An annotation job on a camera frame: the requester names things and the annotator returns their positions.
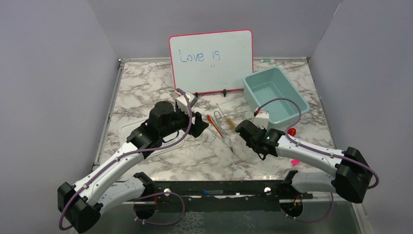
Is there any pink highlighter marker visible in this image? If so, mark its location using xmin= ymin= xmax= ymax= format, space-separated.
xmin=291 ymin=145 xmax=322 ymax=166

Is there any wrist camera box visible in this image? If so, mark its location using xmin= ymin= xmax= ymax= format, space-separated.
xmin=252 ymin=110 xmax=269 ymax=130
xmin=176 ymin=92 xmax=198 ymax=115

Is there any teal plastic bin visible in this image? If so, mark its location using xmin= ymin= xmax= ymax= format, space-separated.
xmin=243 ymin=67 xmax=310 ymax=130

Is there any red yellow pipette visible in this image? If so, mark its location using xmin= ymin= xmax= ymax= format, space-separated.
xmin=206 ymin=115 xmax=224 ymax=138

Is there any red plastic funnel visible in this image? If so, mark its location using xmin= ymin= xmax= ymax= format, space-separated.
xmin=287 ymin=128 xmax=297 ymax=137

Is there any metal test tube clamp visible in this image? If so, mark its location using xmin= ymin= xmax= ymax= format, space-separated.
xmin=213 ymin=103 xmax=234 ymax=153

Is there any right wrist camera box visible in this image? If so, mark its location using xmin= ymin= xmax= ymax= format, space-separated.
xmin=252 ymin=110 xmax=269 ymax=130

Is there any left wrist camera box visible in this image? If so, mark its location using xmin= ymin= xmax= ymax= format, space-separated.
xmin=176 ymin=92 xmax=198 ymax=115

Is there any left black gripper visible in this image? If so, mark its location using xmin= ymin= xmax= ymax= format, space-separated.
xmin=161 ymin=105 xmax=209 ymax=138

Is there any pink framed whiteboard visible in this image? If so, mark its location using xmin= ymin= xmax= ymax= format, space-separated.
xmin=169 ymin=29 xmax=254 ymax=94

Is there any black front mounting rail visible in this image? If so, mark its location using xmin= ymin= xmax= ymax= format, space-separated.
xmin=132 ymin=171 xmax=312 ymax=222

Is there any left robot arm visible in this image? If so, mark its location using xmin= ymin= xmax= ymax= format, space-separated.
xmin=57 ymin=101 xmax=208 ymax=234

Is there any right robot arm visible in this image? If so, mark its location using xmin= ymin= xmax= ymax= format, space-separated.
xmin=235 ymin=120 xmax=374 ymax=203

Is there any white bin lid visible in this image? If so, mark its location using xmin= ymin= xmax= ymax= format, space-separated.
xmin=117 ymin=117 xmax=185 ymax=149

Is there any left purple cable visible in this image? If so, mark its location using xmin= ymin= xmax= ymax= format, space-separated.
xmin=58 ymin=88 xmax=193 ymax=231

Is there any brown test tube brush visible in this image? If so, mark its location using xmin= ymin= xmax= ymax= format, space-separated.
xmin=226 ymin=118 xmax=237 ymax=132

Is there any green white marker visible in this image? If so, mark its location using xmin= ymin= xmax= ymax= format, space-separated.
xmin=261 ymin=58 xmax=275 ymax=63

